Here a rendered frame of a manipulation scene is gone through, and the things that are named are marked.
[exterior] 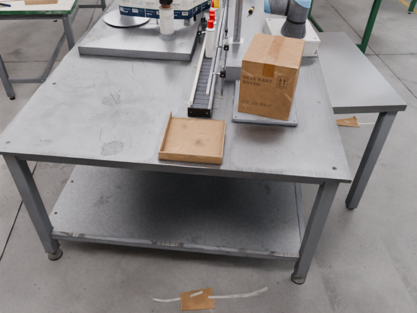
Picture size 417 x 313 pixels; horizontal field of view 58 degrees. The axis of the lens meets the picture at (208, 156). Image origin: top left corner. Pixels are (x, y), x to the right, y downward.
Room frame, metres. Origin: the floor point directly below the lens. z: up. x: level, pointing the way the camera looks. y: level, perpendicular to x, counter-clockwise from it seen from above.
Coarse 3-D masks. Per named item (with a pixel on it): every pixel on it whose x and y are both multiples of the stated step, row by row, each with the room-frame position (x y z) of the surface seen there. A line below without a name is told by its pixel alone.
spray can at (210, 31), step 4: (208, 20) 2.00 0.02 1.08; (212, 20) 2.00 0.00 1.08; (208, 24) 1.98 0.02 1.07; (212, 24) 1.98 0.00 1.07; (208, 28) 1.98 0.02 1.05; (212, 28) 1.98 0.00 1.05; (208, 32) 1.97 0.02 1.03; (212, 32) 1.97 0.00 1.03; (208, 36) 1.97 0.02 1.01; (212, 36) 1.97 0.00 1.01; (208, 40) 1.97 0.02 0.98; (212, 40) 1.97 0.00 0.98; (208, 44) 1.97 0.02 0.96; (212, 44) 1.97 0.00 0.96; (208, 48) 1.97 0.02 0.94; (212, 48) 1.97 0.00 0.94; (208, 52) 1.97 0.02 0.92; (212, 52) 1.97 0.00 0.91; (208, 56) 1.97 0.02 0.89; (212, 56) 1.97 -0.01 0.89
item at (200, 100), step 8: (224, 0) 2.92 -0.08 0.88; (224, 8) 2.76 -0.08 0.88; (216, 56) 2.00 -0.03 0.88; (208, 64) 1.90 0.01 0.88; (200, 72) 1.81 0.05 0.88; (208, 72) 1.81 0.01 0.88; (200, 80) 1.72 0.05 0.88; (200, 88) 1.64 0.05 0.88; (200, 96) 1.57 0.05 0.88; (208, 96) 1.57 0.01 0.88; (192, 104) 1.50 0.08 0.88; (200, 104) 1.50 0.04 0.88
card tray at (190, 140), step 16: (176, 128) 1.37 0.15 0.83; (192, 128) 1.37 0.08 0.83; (208, 128) 1.38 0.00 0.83; (224, 128) 1.33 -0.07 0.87; (176, 144) 1.25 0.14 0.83; (192, 144) 1.26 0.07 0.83; (208, 144) 1.26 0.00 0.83; (176, 160) 1.15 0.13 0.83; (192, 160) 1.15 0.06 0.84; (208, 160) 1.14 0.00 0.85
